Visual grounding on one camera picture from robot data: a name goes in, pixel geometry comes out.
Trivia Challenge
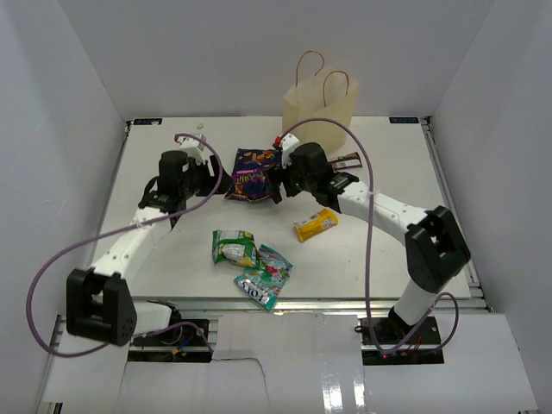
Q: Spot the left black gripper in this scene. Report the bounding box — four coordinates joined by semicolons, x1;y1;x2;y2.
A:
179;155;234;199

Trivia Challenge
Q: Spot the dark blue purple snack bag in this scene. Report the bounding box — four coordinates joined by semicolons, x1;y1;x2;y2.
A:
225;148;281;203

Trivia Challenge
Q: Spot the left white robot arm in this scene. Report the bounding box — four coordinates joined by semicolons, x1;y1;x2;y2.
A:
66;149;223;346

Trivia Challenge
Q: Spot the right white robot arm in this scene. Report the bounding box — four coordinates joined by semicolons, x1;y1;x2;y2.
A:
267;135;471;344

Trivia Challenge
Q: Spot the teal Fox's candy bag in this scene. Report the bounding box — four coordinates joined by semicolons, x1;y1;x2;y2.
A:
234;244;293;311

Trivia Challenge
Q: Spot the cream paper bag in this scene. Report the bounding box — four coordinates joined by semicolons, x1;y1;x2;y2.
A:
282;51;360;153

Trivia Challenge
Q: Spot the yellow snack bar wrapper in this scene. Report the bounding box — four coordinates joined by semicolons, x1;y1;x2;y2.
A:
293;209;338;242

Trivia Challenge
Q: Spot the green snack packet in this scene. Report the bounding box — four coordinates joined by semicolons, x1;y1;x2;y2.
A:
211;229;258;267

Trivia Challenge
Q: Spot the left blue corner label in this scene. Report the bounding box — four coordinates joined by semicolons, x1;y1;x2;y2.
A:
132;118;163;126

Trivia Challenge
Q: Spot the blue corner label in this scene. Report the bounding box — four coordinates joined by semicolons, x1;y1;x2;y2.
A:
132;118;163;126
389;116;419;124

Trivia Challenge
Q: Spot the brown chocolate bar upper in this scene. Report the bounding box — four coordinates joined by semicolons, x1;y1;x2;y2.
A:
329;152;362;171

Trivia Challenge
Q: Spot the right blue corner label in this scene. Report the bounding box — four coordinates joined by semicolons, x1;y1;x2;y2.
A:
389;116;419;124

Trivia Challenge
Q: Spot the white paper sheet front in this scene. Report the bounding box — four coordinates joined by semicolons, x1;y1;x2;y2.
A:
43;313;537;413

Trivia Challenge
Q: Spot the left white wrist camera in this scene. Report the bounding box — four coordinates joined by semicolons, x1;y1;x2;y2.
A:
173;134;210;165

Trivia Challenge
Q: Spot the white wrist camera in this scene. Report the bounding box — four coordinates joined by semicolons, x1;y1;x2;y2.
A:
173;134;210;165
273;134;300;168

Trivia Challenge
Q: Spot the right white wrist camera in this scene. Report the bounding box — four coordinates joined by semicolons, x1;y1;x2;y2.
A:
273;134;300;168

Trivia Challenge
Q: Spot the aluminium table frame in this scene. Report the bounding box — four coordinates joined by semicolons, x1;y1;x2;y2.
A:
34;115;491;414

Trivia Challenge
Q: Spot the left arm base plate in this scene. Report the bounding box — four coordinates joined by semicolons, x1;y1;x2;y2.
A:
128;319;215;363

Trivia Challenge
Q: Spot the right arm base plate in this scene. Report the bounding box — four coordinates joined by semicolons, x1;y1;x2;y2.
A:
354;317;445;367

